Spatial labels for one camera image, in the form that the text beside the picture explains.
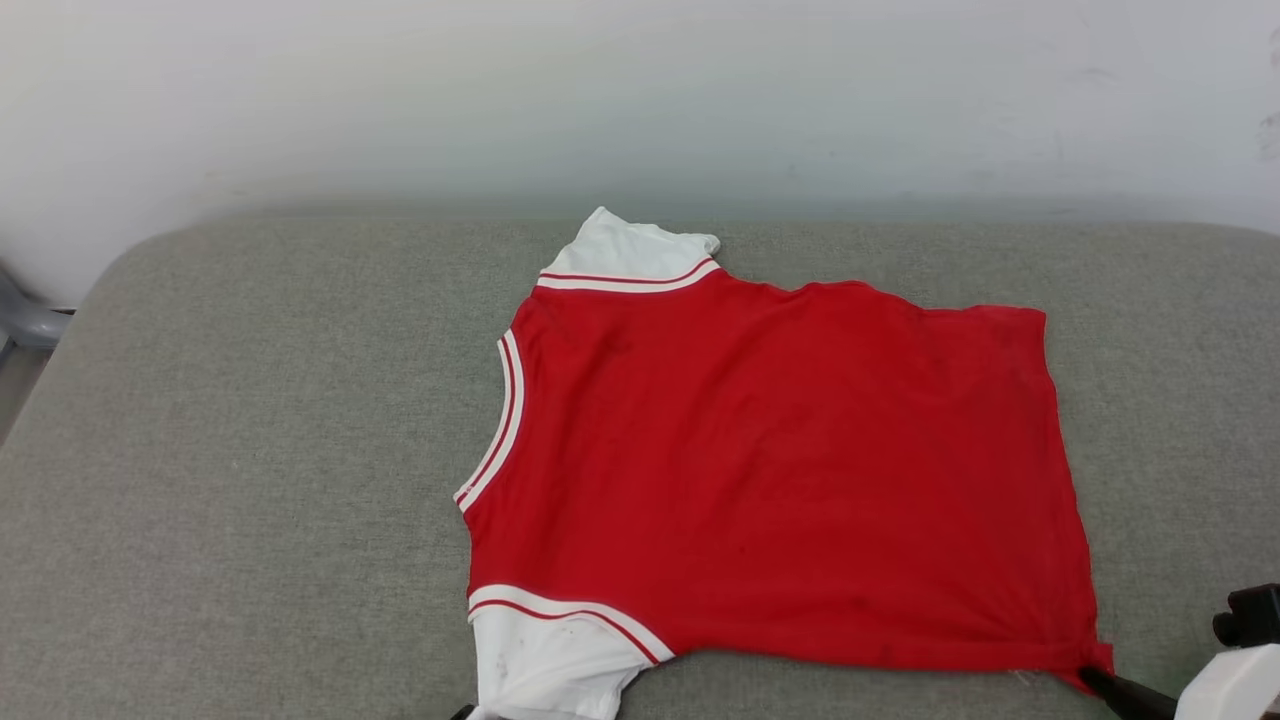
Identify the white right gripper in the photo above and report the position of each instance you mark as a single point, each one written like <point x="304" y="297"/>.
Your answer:
<point x="1235" y="690"/>

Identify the red and white jersey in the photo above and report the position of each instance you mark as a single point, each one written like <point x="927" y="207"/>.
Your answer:
<point x="780" y="450"/>

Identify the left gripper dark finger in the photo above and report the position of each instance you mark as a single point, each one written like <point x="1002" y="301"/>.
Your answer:
<point x="462" y="713"/>

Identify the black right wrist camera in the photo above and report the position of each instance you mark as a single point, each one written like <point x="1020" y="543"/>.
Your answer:
<point x="1255" y="612"/>

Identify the grey plastic object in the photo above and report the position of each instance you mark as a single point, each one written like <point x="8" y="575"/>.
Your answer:
<point x="30" y="322"/>

